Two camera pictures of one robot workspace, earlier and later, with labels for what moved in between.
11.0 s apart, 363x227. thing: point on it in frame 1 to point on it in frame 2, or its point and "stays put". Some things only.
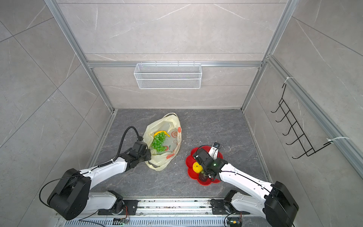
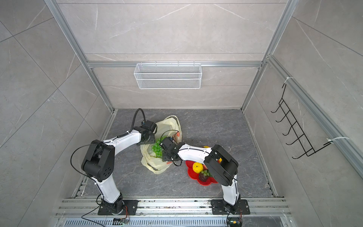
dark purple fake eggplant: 202,176 stays put
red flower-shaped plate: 191,160 stays put
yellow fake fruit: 197,167 stays put
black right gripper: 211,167 to 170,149
